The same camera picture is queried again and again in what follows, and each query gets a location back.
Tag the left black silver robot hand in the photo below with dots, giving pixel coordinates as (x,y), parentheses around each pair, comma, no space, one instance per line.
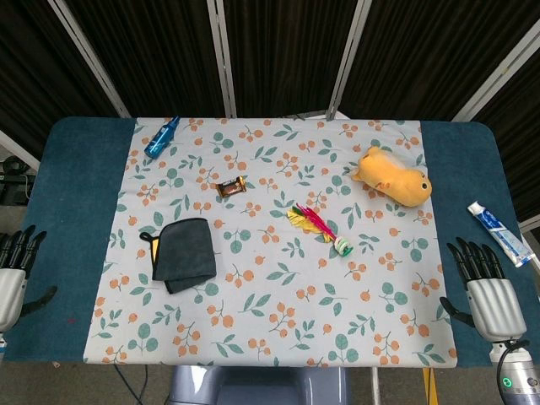
(12,295)

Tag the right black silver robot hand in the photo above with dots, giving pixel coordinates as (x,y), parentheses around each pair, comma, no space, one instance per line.
(493,304)

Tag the colourful feather shuttlecock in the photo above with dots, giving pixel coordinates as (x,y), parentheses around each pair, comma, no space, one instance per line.
(314,223)

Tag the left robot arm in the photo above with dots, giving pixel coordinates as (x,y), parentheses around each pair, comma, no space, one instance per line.
(2,343)

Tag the floral tablecloth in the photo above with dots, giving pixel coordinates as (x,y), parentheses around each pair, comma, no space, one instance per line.
(270,304)

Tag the white blue toothpaste tube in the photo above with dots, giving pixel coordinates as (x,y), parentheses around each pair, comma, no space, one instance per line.
(502,235)

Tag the dark blue table cover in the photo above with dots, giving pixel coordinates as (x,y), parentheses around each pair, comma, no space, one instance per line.
(71,202)

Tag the black equipment on floor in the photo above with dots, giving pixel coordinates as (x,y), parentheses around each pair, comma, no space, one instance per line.
(14,183)

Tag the white table leg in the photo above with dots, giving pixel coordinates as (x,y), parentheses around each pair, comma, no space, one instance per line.
(375,386)

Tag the yellow plush toy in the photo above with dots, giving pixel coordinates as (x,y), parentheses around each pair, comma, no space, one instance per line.
(396,177)

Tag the dark grey folded cloth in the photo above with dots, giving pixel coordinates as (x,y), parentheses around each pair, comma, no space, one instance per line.
(183,253)

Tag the blue spray bottle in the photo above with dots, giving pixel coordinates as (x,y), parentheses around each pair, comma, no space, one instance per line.
(159,139)

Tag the brown snack bar wrapper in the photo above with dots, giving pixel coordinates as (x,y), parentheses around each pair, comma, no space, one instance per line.
(231,187)

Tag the grey divider frame post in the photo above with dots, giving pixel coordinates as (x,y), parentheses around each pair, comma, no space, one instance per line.
(348,59)
(90,59)
(19,149)
(498,71)
(223,59)

